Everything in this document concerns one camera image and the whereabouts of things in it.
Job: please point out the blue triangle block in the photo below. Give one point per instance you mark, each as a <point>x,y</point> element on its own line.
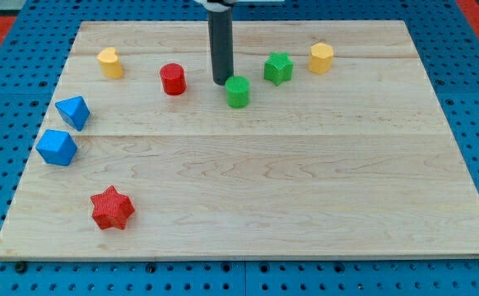
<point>74,112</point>

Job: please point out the green cylinder block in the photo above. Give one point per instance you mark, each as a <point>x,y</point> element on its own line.
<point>237,92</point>

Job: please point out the light wooden board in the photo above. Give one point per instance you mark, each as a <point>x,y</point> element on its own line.
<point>358,163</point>

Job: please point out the green star block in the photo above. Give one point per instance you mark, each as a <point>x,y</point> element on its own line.
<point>278,68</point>

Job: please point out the red cylinder block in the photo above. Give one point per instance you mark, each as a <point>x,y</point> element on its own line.
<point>173,79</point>

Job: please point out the yellow hexagon block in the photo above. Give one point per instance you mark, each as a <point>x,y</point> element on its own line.
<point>320,58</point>

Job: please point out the red star block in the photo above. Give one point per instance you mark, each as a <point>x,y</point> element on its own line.
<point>111,209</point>

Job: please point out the yellow heart block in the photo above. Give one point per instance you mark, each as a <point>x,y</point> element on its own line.
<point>109,62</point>

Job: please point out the blue cube block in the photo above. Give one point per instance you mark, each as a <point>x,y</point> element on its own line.
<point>56,147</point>

